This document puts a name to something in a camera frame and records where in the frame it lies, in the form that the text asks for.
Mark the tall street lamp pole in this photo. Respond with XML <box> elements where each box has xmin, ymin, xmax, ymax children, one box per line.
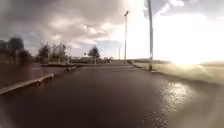
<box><xmin>123</xmin><ymin>10</ymin><xmax>130</xmax><ymax>65</ymax></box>

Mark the pale grass verge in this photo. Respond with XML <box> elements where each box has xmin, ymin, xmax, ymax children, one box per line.
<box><xmin>132</xmin><ymin>60</ymin><xmax>224</xmax><ymax>86</ymax></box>

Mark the dark tree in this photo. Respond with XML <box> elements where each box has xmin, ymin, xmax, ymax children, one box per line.
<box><xmin>87</xmin><ymin>45</ymin><xmax>101</xmax><ymax>60</ymax></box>

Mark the pale kerb strip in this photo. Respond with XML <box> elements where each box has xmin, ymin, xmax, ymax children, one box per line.
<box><xmin>0</xmin><ymin>65</ymin><xmax>78</xmax><ymax>96</ymax></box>

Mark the group of trees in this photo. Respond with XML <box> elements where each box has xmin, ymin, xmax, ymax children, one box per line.
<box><xmin>37</xmin><ymin>41</ymin><xmax>70</xmax><ymax>64</ymax></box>

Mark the thick grey pole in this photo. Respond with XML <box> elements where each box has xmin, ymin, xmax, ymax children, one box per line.
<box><xmin>146</xmin><ymin>0</ymin><xmax>155</xmax><ymax>72</ymax></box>

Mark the dark wet asphalt path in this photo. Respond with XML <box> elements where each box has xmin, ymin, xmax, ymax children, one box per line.
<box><xmin>0</xmin><ymin>60</ymin><xmax>224</xmax><ymax>128</ymax></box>

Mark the dark ground beside kerb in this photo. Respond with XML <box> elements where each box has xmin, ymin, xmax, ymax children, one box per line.
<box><xmin>0</xmin><ymin>63</ymin><xmax>69</xmax><ymax>90</ymax></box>

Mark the low building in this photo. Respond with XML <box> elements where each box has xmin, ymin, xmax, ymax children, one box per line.
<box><xmin>69</xmin><ymin>55</ymin><xmax>94</xmax><ymax>64</ymax></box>

